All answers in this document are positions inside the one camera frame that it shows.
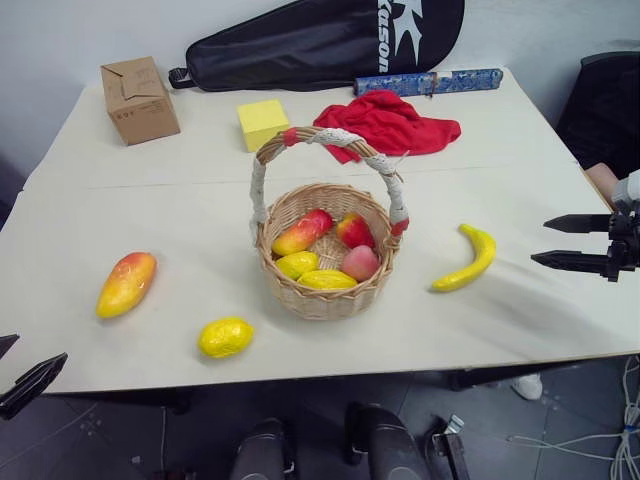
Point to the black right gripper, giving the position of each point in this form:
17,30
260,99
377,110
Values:
624,245

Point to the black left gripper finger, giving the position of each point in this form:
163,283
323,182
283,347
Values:
7,344
31,382

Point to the yellow banana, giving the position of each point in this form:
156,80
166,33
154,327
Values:
481,260

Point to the bystander in black clothes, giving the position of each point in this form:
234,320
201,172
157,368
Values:
607,115

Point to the large orange yellow mango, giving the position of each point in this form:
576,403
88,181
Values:
125,283

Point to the white shoe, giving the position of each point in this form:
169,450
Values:
527,386

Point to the round yellow lemon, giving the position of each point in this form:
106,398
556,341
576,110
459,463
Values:
224,338

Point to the red cloth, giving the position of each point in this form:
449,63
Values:
395,125

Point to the pink peach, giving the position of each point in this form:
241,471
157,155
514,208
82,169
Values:
360,262

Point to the blue patterned roll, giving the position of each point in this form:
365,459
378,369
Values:
425,82

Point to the red apple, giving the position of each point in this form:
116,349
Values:
354,230

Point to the dark rounded shape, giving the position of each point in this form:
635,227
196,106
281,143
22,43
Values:
262,452
385,445

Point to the long yellow starfruit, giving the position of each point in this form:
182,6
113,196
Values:
327,280

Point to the red yellow mango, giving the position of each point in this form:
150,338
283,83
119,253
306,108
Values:
303,232

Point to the brown cardboard box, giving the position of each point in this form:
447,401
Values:
139,102

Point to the small yellow lemon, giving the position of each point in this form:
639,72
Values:
296,263

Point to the black racket bag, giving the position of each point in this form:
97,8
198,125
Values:
320,45

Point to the yellow sponge block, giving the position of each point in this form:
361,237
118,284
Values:
262,122

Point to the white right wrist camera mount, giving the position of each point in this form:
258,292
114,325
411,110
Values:
629,192

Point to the metal bracket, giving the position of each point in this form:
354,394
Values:
450,442

